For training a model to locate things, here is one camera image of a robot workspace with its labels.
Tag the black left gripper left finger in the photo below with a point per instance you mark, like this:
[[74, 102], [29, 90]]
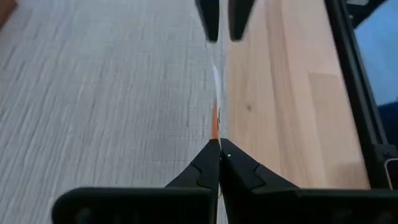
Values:
[[205, 168]]

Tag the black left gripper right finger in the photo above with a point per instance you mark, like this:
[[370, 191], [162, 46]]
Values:
[[239, 171]]

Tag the person's leg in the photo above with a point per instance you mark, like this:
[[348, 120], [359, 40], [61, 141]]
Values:
[[389, 124]]

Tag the white orange tea packet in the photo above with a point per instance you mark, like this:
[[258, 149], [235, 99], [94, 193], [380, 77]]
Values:
[[215, 118]]

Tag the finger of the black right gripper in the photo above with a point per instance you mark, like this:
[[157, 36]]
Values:
[[210, 18], [238, 18]]

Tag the grey woven placemat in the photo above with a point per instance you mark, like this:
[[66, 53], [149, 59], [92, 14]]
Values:
[[109, 109]]

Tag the black aluminium table frame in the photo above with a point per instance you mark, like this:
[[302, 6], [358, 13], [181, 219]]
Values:
[[354, 93]]

